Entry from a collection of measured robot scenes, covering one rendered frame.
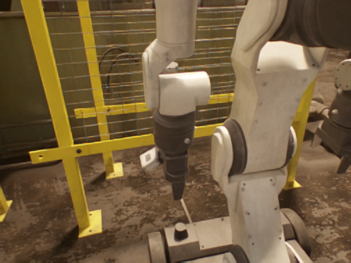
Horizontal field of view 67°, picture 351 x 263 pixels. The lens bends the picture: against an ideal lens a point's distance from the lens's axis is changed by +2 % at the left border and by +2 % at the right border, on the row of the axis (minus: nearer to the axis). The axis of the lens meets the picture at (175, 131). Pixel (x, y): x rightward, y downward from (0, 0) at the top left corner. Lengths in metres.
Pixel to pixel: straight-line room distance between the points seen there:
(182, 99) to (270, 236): 0.45
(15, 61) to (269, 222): 1.71
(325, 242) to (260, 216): 0.68
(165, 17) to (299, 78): 0.30
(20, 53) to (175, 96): 1.56
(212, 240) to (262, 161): 0.44
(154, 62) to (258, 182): 0.44
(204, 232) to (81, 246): 0.56
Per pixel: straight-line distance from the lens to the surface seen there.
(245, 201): 0.73
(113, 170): 1.70
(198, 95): 0.50
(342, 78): 0.70
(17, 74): 2.00
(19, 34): 1.94
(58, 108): 1.08
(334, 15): 0.40
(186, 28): 0.44
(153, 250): 0.99
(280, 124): 0.64
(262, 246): 0.78
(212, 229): 1.05
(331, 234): 1.44
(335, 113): 0.75
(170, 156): 0.57
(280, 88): 0.58
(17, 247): 1.44
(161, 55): 0.45
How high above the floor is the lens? 0.95
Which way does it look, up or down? 26 degrees down
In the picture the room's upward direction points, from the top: 2 degrees counter-clockwise
